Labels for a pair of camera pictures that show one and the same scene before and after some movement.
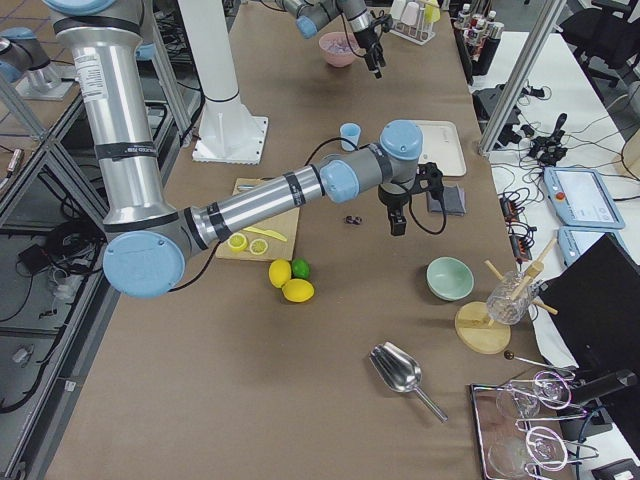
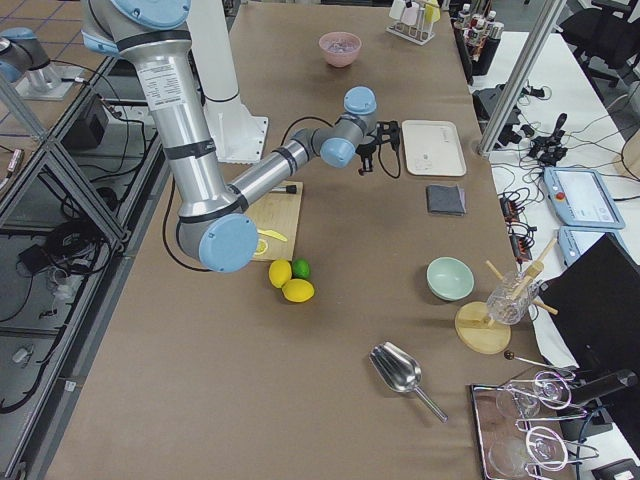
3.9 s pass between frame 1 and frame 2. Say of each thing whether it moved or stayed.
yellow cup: stayed
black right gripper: moved
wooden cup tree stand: stayed
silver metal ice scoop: stayed
